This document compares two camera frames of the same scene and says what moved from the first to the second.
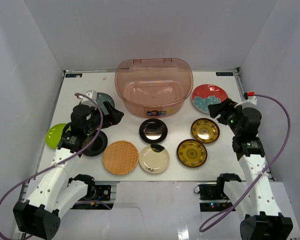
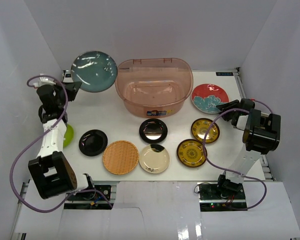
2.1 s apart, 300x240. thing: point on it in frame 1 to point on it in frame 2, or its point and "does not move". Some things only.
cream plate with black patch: (154, 159) does not move
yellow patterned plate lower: (191, 153) does not move
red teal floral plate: (206, 95) does not move
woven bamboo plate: (121, 157) does not move
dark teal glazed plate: (102, 97) to (96, 70)
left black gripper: (107, 115) to (68, 89)
